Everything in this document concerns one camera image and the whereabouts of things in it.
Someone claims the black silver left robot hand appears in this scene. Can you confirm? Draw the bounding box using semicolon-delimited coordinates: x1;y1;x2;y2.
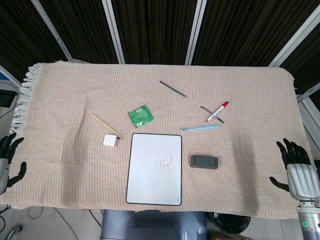
0;132;27;196

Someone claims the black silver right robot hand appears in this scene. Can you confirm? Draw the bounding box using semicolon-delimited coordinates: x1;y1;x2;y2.
269;137;320;201

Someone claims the grey whiteboard eraser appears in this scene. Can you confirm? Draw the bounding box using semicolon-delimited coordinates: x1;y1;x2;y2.
190;154;220;171

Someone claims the small white whiteboard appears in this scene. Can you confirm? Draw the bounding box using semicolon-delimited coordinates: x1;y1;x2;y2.
125;133;183;206

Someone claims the beige woven tablecloth with fringe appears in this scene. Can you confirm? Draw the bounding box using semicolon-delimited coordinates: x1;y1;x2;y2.
0;61;310;221

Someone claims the black box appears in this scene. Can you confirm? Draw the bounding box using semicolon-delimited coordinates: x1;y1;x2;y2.
0;91;17;108

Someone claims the black trash bag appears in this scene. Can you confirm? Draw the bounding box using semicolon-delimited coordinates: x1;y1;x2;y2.
207;211;252;236

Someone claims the white marker with red cap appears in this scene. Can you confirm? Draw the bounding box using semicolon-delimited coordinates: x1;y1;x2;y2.
205;101;230;123

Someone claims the white power adapter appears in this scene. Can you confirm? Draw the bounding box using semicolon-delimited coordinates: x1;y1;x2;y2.
102;134;119;147

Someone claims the wooden chopstick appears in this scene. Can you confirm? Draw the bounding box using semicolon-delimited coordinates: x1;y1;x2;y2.
89;112;122;139
90;111;124;138

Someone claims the light blue toothbrush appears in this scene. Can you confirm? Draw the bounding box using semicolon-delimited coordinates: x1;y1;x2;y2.
180;124;221;133

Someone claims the dark grey pen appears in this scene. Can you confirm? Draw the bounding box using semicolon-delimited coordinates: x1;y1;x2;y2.
199;106;225;124

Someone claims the green foil packet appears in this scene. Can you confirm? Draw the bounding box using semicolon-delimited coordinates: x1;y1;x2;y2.
128;105;154;128

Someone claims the blue grey robot torso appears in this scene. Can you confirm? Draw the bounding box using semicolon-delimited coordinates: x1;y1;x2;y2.
99;209;210;240

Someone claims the dark green pencil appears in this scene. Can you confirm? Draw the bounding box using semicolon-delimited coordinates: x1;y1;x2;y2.
159;80;190;99

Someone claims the yellowish floor cable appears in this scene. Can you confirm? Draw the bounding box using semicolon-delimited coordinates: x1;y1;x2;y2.
27;206;44;218

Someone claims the white partition post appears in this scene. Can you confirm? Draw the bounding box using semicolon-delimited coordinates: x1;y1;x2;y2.
268;3;320;68
184;0;208;66
32;0;74;61
102;0;126;65

